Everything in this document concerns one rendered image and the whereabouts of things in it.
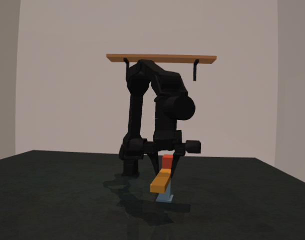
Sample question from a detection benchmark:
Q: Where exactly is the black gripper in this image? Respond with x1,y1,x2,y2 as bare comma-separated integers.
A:
129,119,201,178

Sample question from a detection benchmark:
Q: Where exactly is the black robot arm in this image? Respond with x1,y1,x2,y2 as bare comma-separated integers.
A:
119,59,196,177

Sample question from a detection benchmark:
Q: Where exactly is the orange bar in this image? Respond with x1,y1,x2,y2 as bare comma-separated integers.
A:
150,154,173,194

